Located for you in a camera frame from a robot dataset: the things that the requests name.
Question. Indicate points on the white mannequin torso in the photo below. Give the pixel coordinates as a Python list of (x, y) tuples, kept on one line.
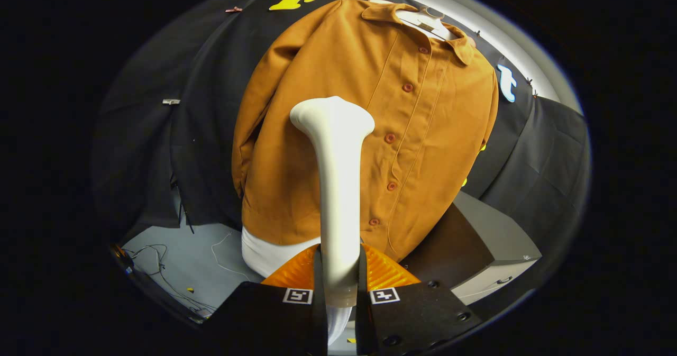
[(270, 255)]

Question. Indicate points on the silver clip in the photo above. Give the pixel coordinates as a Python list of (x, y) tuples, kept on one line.
[(171, 101)]

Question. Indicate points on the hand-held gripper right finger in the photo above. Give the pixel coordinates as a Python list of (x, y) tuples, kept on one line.
[(363, 319)]

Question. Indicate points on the red clip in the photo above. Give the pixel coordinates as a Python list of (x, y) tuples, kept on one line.
[(234, 9)]

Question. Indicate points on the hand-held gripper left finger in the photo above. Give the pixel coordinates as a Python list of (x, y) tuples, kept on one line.
[(319, 319)]

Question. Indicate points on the black backdrop cloth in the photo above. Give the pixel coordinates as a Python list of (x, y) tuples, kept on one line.
[(211, 107)]

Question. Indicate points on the grey cabinet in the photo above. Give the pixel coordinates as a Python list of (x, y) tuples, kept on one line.
[(492, 234)]

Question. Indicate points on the orange button shirt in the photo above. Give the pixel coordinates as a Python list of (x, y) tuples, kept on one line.
[(296, 186)]

